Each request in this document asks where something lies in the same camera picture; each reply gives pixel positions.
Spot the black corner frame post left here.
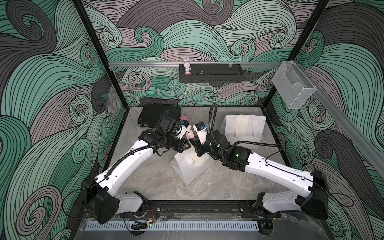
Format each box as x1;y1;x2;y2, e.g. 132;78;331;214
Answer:
72;0;129;111

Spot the cream lined paper receipt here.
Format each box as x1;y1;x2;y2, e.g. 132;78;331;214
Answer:
235;115;249;138

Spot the black corner frame post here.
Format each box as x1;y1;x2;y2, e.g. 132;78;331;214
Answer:
262;1;329;110
72;0;129;111

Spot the black wall shelf tray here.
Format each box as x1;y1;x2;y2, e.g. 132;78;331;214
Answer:
179;64;244;84

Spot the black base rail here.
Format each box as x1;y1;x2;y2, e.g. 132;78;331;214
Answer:
122;200;281;220

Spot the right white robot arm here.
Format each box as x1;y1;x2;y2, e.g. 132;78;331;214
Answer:
190;139;329;220

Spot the white rabbit figurine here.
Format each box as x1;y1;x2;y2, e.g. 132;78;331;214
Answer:
183;58;192;75

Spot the black ribbed hard case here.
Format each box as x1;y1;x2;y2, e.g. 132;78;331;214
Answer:
137;104;182;128

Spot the aluminium wall rail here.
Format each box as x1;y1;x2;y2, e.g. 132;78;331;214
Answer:
108;61;282;68
299;62;384;175

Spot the aluminium wall rail right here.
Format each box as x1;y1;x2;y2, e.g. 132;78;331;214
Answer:
299;62;384;175

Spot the pink stapler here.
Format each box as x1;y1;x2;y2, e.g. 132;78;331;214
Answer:
186;130;195;140

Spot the black corner frame post right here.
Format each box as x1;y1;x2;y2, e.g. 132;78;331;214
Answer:
262;1;329;110

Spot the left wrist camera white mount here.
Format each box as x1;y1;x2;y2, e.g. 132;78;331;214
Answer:
177;120;192;140

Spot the clear acrylic wall holder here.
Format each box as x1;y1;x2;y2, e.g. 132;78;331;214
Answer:
272;61;317;110

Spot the small pink toy figure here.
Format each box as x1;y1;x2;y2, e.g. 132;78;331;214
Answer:
180;115;189;122

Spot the white slotted cable duct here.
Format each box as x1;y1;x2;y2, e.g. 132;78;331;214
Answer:
85;220;259;232

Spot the aluminium wall rail back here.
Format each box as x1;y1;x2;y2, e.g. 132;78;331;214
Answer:
108;61;282;68

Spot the white non-woven bag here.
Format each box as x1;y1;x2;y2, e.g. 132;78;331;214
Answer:
170;147;215;186
220;115;266;143

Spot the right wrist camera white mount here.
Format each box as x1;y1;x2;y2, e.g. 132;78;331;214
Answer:
193;122;208;145

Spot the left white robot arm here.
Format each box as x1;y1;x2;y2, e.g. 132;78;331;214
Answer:
80;130;191;225

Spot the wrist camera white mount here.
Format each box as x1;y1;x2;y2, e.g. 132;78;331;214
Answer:
177;120;192;140
193;122;208;145

